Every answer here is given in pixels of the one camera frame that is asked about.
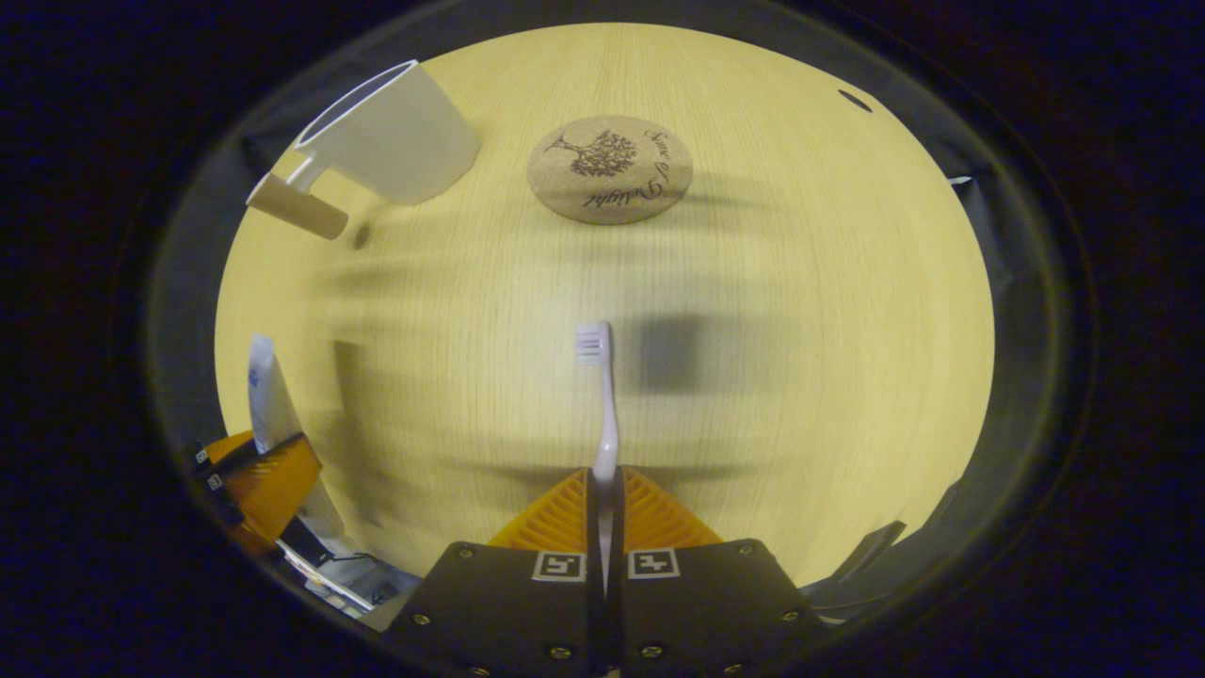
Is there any light wooden desktop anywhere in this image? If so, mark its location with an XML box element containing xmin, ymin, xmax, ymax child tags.
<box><xmin>215</xmin><ymin>24</ymin><xmax>997</xmax><ymax>634</ymax></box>

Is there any round cork coaster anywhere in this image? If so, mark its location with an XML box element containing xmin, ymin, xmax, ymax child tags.
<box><xmin>526</xmin><ymin>115</ymin><xmax>695</xmax><ymax>226</ymax></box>

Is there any white toothbrush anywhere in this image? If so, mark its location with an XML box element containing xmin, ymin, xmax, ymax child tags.
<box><xmin>575</xmin><ymin>320</ymin><xmax>623</xmax><ymax>596</ymax></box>

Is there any white toothpaste tube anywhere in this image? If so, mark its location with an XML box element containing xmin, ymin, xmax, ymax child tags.
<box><xmin>247</xmin><ymin>332</ymin><xmax>351</xmax><ymax>558</ymax></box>

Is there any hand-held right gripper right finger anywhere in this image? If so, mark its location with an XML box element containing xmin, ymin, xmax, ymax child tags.
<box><xmin>612</xmin><ymin>466</ymin><xmax>831</xmax><ymax>678</ymax></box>

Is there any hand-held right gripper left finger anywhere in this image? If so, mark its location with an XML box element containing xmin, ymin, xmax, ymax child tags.
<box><xmin>381</xmin><ymin>468</ymin><xmax>604</xmax><ymax>678</ymax></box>

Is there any white cup with wooden handle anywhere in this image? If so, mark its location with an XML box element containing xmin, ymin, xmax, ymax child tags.
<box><xmin>246</xmin><ymin>59</ymin><xmax>484</xmax><ymax>241</ymax></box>

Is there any black block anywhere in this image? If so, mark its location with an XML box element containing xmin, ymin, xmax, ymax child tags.
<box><xmin>800</xmin><ymin>521</ymin><xmax>907</xmax><ymax>613</ymax></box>

